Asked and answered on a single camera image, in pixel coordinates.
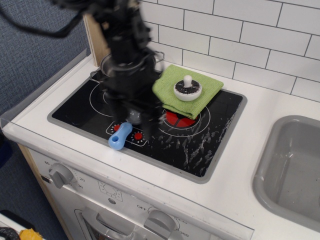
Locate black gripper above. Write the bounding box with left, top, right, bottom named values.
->
left=99, top=37, right=162, bottom=142

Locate blue and grey spoon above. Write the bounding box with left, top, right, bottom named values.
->
left=108, top=109, right=142, bottom=151

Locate grey left oven knob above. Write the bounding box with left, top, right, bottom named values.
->
left=49, top=163, right=74, bottom=189

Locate wooden side post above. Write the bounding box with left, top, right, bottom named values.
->
left=83, top=14, right=111, bottom=67

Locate black toy stove top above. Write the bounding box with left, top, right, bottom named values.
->
left=47, top=70, right=247, bottom=184

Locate grey oven knob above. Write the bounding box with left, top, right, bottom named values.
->
left=143, top=210, right=176, bottom=240
left=49, top=163, right=74, bottom=189

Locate green folded cloth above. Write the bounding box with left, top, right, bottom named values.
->
left=152, top=65, right=224, bottom=120

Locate white toy oven front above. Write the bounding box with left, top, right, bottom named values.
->
left=23, top=148, right=253, bottom=240

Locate grey right oven knob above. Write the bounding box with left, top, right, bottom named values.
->
left=143, top=210, right=176, bottom=240

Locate grey sink basin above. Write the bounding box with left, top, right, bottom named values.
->
left=252, top=115, right=320, bottom=232

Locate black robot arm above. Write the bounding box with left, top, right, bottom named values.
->
left=53, top=0, right=162, bottom=140

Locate stainless steel pot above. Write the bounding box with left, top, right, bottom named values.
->
left=89, top=49, right=166, bottom=85

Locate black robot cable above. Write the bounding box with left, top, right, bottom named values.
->
left=0, top=4, right=86, bottom=39

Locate white toy mushroom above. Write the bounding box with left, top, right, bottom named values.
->
left=173, top=75, right=202, bottom=102

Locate yellow object on floor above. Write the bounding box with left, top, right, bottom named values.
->
left=19, top=228, right=43, bottom=240

